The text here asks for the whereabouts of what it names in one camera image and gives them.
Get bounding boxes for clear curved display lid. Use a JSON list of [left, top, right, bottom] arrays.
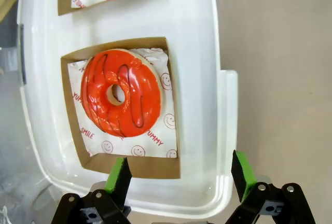
[[0, 13, 68, 224]]

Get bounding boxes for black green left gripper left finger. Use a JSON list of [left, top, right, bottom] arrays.
[[51, 157, 133, 224]]

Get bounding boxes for white display tray base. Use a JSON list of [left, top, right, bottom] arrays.
[[17, 0, 239, 213]]

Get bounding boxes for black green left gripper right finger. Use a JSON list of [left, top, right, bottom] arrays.
[[228, 150, 317, 224]]

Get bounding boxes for red glazed donut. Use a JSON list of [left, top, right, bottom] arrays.
[[80, 48, 163, 138]]

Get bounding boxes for black lid handle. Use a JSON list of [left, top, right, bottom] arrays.
[[18, 23, 28, 85]]

